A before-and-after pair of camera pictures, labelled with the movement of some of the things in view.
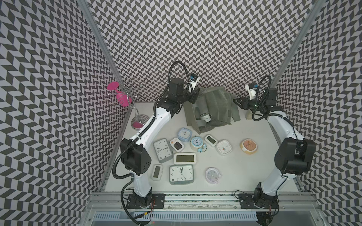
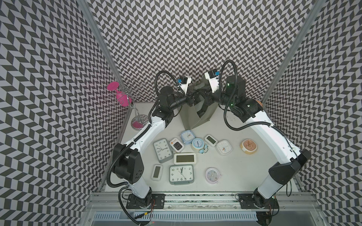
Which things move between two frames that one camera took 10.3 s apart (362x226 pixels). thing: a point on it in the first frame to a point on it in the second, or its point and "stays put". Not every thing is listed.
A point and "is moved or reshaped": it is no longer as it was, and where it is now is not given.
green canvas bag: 217,101 is moved or reshaped
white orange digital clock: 176,144 stays put
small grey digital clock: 157,172 stays put
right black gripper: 245,102 to 209,96
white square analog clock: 223,147 stays put
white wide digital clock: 185,158 stays put
